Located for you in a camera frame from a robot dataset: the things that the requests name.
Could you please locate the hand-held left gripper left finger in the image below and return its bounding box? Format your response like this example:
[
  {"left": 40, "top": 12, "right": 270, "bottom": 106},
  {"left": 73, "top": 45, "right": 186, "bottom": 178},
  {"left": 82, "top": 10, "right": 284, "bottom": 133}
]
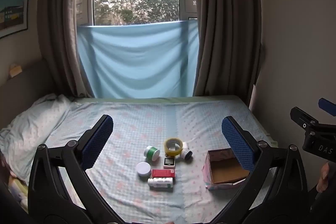
[{"left": 28, "top": 114, "right": 116, "bottom": 217}]

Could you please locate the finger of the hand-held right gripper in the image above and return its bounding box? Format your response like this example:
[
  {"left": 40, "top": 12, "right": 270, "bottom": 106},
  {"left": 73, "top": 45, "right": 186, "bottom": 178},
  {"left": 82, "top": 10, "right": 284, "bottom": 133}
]
[
  {"left": 290, "top": 106, "right": 320, "bottom": 133},
  {"left": 318, "top": 98, "right": 336, "bottom": 117}
]

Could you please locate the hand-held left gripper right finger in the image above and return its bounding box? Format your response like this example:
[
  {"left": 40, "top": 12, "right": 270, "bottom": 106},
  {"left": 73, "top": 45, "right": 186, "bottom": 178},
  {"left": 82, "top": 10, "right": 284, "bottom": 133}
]
[{"left": 217, "top": 116, "right": 308, "bottom": 217}]

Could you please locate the patterned cardboard box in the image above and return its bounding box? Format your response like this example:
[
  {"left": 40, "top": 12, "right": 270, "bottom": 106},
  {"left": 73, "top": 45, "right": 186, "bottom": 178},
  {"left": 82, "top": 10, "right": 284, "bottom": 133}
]
[{"left": 202, "top": 148, "right": 254, "bottom": 190}]

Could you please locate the white round jar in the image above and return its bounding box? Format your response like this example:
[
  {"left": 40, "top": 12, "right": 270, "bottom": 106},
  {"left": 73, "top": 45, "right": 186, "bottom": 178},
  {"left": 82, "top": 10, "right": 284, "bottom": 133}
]
[{"left": 136, "top": 162, "right": 152, "bottom": 179}]

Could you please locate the green round jar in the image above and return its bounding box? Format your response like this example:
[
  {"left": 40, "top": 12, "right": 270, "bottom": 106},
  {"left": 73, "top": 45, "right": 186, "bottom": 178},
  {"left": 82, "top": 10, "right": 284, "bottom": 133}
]
[{"left": 143, "top": 145, "right": 160, "bottom": 162}]

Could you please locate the yellow tape roll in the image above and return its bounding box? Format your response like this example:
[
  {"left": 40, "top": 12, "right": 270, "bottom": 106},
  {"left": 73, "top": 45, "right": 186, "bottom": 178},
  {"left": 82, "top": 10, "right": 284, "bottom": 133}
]
[{"left": 164, "top": 138, "right": 184, "bottom": 158}]

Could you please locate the red carton box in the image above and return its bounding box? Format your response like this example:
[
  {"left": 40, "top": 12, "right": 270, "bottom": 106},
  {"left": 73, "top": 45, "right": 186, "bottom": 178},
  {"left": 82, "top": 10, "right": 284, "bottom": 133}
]
[{"left": 151, "top": 169, "right": 176, "bottom": 179}]

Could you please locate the white labelled bottle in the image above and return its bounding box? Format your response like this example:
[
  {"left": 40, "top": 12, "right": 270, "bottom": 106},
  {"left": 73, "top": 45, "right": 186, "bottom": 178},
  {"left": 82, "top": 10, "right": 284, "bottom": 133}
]
[{"left": 147, "top": 177, "right": 174, "bottom": 190}]

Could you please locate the person's right hand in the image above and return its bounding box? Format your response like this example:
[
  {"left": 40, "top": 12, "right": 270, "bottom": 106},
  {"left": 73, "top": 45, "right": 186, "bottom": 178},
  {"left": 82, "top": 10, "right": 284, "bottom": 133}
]
[{"left": 316, "top": 162, "right": 331, "bottom": 193}]

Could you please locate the light blue pillow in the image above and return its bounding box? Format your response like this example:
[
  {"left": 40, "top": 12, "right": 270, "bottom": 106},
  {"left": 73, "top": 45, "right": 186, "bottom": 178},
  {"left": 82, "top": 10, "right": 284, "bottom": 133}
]
[{"left": 0, "top": 94, "right": 75, "bottom": 179}]

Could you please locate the light blue hanging cloth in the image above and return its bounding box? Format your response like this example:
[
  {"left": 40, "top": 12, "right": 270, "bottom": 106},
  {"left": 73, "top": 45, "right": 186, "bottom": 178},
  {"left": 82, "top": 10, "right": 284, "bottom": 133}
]
[{"left": 77, "top": 19, "right": 200, "bottom": 98}]

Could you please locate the grey headboard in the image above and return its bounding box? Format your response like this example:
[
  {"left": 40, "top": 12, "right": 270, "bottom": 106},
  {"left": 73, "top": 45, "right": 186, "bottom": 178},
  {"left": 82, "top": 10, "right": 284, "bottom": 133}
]
[{"left": 0, "top": 60, "right": 51, "bottom": 119}]

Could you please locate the small yellow object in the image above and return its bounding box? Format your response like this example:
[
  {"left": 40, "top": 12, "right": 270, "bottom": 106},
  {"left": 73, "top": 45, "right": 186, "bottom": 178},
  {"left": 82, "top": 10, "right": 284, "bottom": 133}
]
[{"left": 9, "top": 63, "right": 23, "bottom": 78}]

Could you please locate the grey-brown curtain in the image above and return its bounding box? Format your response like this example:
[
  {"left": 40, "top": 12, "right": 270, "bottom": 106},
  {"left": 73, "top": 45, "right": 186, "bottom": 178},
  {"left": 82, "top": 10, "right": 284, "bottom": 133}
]
[
  {"left": 37, "top": 0, "right": 98, "bottom": 98},
  {"left": 188, "top": 0, "right": 265, "bottom": 109}
]

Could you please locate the framed wall picture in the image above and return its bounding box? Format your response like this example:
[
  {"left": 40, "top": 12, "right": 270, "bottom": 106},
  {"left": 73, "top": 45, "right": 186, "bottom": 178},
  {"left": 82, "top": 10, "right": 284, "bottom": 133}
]
[{"left": 0, "top": 0, "right": 31, "bottom": 39}]

